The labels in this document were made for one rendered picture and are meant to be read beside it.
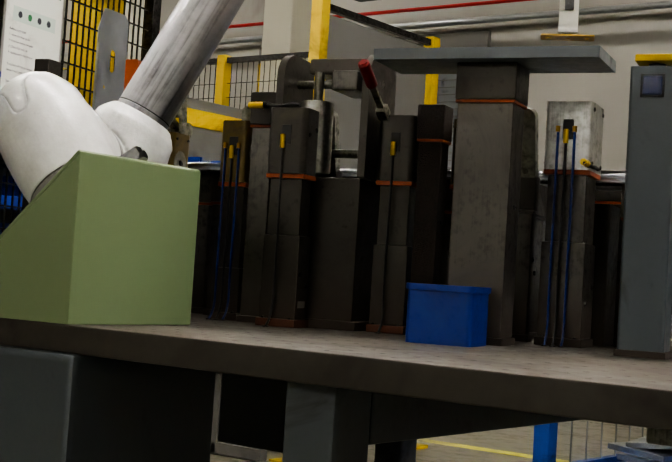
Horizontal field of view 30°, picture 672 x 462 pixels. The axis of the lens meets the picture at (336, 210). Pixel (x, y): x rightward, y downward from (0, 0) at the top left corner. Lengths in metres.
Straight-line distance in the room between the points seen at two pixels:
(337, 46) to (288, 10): 4.63
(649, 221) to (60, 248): 0.87
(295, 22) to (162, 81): 8.00
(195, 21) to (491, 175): 0.61
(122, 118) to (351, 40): 3.56
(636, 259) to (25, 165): 0.94
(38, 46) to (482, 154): 1.36
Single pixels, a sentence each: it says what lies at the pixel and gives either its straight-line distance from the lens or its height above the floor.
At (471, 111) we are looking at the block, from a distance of 2.02.
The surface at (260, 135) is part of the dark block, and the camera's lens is 2.29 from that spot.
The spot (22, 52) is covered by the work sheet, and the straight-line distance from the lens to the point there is 3.00.
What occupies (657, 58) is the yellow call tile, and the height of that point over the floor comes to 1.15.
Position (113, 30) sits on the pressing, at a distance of 2.80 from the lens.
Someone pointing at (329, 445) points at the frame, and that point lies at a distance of 1.56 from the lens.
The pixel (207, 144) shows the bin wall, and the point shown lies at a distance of 5.34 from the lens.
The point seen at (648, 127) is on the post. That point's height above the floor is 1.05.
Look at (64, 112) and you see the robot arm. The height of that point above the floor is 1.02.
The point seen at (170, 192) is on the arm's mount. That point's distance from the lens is 1.98.
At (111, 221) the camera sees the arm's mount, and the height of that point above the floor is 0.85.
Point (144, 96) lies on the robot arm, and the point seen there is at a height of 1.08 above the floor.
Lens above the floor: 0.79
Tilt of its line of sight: 3 degrees up
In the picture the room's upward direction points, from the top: 4 degrees clockwise
